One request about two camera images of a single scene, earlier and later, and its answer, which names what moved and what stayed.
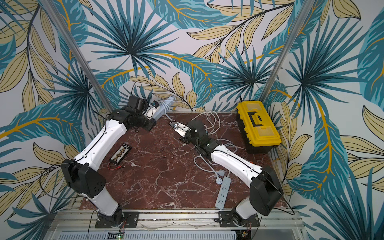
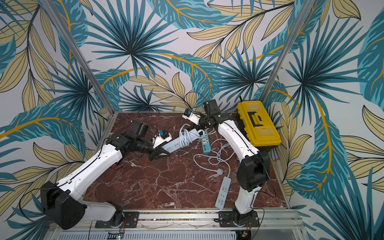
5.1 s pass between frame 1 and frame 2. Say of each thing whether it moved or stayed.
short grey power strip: stayed
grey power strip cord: moved
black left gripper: moved
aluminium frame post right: stayed
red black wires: stayed
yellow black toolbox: stayed
